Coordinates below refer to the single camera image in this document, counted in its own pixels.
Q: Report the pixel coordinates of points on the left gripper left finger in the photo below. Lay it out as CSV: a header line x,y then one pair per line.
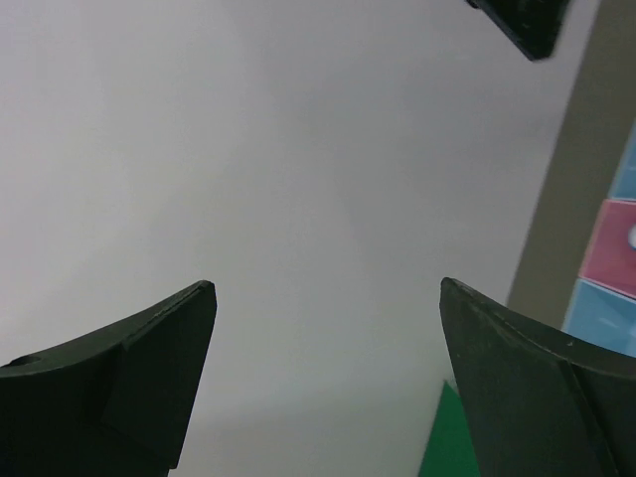
x,y
113,402

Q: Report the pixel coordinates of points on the light blue end bin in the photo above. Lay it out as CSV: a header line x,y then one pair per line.
x,y
601,317

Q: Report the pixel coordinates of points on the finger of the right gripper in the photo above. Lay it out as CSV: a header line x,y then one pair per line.
x,y
533,26

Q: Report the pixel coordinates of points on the dark green ring binder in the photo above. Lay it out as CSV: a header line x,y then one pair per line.
x,y
449,451

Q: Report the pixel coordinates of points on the small blue capped bottle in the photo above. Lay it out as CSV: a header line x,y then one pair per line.
x,y
631,237

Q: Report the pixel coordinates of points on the pink plastic bin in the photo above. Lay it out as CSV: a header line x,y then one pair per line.
x,y
609,261

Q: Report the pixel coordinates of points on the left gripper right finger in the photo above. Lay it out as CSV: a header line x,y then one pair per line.
x,y
538,402

